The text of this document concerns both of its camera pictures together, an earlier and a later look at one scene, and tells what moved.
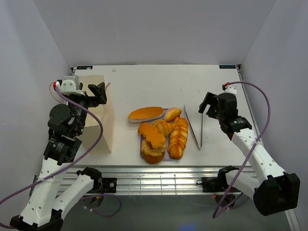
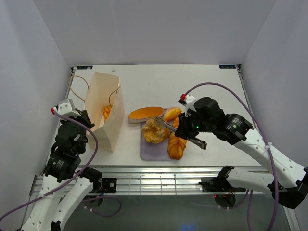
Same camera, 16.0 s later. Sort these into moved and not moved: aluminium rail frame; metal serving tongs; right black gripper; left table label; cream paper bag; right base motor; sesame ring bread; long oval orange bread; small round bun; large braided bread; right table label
Moved: right black gripper; sesame ring bread; metal serving tongs; cream paper bag
Not moved: right table label; long oval orange bread; small round bun; left table label; right base motor; aluminium rail frame; large braided bread
